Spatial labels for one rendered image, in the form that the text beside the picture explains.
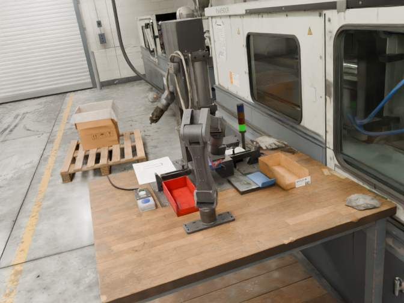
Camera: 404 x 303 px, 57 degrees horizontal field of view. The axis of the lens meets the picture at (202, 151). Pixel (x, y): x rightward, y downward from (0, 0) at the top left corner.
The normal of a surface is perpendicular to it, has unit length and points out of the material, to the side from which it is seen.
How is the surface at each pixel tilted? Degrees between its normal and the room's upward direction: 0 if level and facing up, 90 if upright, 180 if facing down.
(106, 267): 0
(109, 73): 90
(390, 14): 90
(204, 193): 97
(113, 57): 90
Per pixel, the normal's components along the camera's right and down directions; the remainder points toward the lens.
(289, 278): -0.13, -0.92
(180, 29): 0.32, 0.30
